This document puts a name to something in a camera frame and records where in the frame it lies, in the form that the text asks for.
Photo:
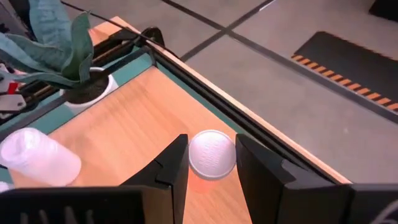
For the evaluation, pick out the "pink pill vial white cap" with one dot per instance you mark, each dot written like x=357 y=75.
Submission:
x=211 y=154

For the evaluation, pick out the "white plant pot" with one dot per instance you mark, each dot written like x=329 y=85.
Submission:
x=88 y=93

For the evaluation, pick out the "green snake plant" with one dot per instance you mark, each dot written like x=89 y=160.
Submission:
x=59 y=46

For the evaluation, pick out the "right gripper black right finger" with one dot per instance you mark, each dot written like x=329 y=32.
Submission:
x=264 y=186

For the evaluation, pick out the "black floor mat orange stripes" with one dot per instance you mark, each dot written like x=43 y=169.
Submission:
x=348 y=62

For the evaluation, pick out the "black table clamp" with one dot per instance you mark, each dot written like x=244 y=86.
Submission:
x=154 y=32

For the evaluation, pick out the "green table mat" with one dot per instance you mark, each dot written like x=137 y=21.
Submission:
x=136 y=68

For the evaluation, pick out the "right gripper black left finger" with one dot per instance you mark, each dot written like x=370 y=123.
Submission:
x=171 y=174

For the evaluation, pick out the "wooden shelf black metal legs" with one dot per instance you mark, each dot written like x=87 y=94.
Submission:
x=133 y=124

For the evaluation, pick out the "white plastic medicine bottle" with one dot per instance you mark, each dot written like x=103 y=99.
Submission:
x=40 y=155

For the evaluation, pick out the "black table frame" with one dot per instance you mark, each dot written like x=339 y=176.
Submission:
x=224 y=107

